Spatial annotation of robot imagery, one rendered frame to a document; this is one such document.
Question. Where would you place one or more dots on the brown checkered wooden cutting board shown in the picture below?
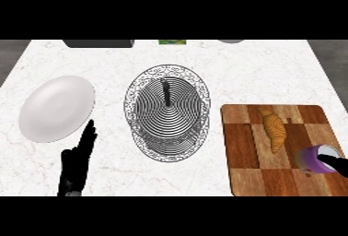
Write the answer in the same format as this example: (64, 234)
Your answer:
(253, 159)

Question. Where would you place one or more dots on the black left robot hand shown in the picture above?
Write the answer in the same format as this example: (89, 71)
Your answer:
(76, 159)

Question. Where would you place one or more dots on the white oval plate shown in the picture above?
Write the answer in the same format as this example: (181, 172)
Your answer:
(56, 108)

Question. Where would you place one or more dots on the green and yellow box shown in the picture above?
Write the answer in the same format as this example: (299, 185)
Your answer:
(171, 42)

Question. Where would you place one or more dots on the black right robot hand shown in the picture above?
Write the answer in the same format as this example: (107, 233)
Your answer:
(333, 162)

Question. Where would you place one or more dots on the golden brown croissant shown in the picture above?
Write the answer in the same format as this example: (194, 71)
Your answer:
(274, 129)

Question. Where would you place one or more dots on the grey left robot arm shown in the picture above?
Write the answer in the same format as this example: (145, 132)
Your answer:
(72, 193)

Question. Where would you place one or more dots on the purple can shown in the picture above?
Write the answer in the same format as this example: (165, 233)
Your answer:
(312, 159)

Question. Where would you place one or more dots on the dark grey flat appliance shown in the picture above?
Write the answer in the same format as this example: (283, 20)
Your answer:
(100, 43)

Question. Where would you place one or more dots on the grey round object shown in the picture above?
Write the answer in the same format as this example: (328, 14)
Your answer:
(230, 41)

